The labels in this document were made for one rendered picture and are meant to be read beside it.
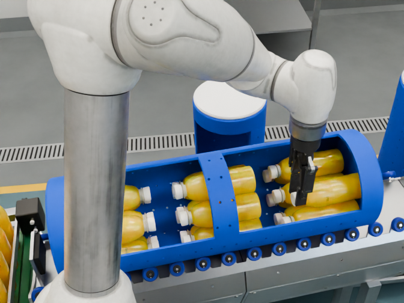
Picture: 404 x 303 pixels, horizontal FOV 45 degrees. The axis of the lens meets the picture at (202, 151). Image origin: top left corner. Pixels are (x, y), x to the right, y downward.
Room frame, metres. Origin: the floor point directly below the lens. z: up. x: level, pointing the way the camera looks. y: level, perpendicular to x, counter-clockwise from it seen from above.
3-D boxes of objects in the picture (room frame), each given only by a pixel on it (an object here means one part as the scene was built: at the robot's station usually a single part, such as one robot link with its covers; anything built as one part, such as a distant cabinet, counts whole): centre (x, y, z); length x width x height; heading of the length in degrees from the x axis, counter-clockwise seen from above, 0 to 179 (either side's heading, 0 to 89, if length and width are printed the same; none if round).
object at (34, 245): (0.86, 0.47, 0.99); 0.10 x 0.02 x 0.12; 11
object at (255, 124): (1.55, -0.11, 0.59); 0.28 x 0.28 x 0.88
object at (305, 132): (0.93, -0.26, 1.37); 0.09 x 0.09 x 0.06
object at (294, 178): (0.96, -0.25, 1.15); 0.03 x 0.01 x 0.07; 100
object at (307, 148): (0.93, -0.26, 1.30); 0.08 x 0.07 x 0.09; 10
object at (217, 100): (1.55, -0.11, 1.03); 0.28 x 0.28 x 0.01
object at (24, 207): (1.05, 0.55, 0.95); 0.10 x 0.07 x 0.10; 11
